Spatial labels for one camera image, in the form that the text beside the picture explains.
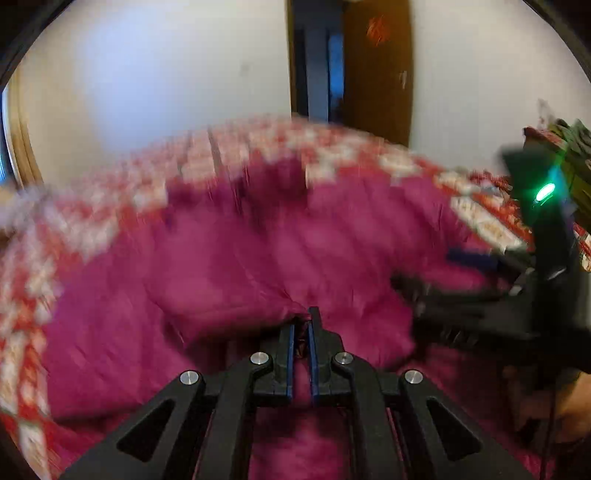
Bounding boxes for red printed bedspread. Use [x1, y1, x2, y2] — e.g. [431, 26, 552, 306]
[0, 115, 591, 480]

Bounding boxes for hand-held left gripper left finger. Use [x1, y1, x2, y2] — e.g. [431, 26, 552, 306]
[60, 323, 295, 480]

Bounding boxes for beige curtain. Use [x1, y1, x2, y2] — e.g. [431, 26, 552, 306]
[6, 69, 43, 186]

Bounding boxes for person's right forearm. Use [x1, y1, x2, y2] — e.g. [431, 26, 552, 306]
[503, 364, 591, 446]

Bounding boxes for brown wooden door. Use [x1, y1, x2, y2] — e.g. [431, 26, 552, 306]
[342, 0, 413, 147]

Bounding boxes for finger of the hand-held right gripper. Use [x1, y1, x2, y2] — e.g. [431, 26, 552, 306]
[445, 248, 536, 283]
[392, 272, 513, 348]

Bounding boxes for dark wooden door frame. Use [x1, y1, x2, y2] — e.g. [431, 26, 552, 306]
[285, 0, 346, 124]

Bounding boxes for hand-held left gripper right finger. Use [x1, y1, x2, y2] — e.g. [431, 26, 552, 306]
[309, 306, 536, 480]

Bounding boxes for thin black cable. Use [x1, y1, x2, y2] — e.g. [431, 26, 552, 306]
[538, 388, 557, 480]

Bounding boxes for magenta puffer jacket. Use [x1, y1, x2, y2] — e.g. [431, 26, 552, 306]
[46, 159, 546, 480]

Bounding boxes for wooden cabinet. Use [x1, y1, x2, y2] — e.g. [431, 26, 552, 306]
[523, 117, 591, 204]

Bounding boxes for red paper door decoration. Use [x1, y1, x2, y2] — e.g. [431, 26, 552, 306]
[366, 15, 389, 45]

